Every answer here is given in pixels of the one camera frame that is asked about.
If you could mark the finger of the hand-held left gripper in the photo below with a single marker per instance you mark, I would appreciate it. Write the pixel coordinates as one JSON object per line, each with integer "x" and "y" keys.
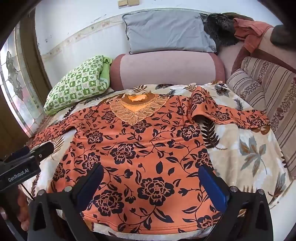
{"x": 44, "y": 149}

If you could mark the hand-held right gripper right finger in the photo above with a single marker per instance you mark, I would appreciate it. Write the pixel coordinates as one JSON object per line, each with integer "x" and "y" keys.
{"x": 214, "y": 187}

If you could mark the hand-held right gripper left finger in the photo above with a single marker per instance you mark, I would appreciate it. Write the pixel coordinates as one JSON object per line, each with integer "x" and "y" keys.
{"x": 90, "y": 185}

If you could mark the orange floral shirt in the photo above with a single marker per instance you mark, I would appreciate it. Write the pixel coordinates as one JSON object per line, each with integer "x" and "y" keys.
{"x": 138, "y": 150}

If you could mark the person's left hand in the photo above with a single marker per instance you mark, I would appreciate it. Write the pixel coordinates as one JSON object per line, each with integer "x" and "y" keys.
{"x": 24, "y": 208}

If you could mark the leaf printed blanket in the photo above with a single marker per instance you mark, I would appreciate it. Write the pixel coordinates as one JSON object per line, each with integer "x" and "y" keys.
{"x": 242, "y": 148}

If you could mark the green checked pillow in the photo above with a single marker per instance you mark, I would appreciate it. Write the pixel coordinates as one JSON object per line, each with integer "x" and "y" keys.
{"x": 74, "y": 85}

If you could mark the patterned glass window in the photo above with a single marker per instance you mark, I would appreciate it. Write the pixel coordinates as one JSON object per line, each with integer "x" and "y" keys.
{"x": 13, "y": 76}

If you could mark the striped sofa cushion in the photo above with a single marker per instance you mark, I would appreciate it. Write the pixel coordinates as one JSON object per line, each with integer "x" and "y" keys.
{"x": 247, "y": 88}

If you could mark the striped sofa backrest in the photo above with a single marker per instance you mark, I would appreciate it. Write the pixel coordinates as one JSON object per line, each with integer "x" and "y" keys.
{"x": 279, "y": 97}

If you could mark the pink sofa bolster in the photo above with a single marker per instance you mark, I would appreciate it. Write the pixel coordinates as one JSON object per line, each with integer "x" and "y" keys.
{"x": 166, "y": 69}

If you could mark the rust orange cloth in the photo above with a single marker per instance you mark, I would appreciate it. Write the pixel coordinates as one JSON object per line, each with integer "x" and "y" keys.
{"x": 252, "y": 34}

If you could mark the black furry garment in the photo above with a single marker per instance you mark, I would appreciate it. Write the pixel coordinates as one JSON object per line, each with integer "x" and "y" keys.
{"x": 219, "y": 30}

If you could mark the grey pillow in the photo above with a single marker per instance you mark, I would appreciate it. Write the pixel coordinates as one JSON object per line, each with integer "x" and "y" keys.
{"x": 166, "y": 32}

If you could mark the dark brown cloth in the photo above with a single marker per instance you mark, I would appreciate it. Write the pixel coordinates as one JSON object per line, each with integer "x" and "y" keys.
{"x": 278, "y": 34}

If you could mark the wooden window frame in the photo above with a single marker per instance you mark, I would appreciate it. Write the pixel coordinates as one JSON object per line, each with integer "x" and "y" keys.
{"x": 34, "y": 53}

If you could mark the beige wall switch plate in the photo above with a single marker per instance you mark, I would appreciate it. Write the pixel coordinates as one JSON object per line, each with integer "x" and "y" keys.
{"x": 122, "y": 3}
{"x": 133, "y": 2}

